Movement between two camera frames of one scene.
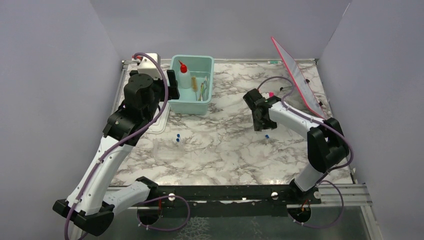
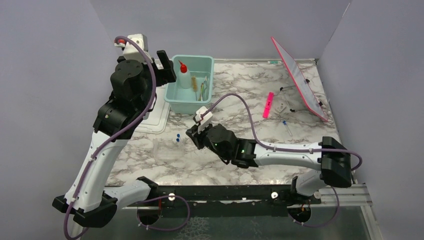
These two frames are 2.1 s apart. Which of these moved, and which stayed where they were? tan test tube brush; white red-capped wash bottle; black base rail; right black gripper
Moved: right black gripper
Stayed: tan test tube brush; white red-capped wash bottle; black base rail
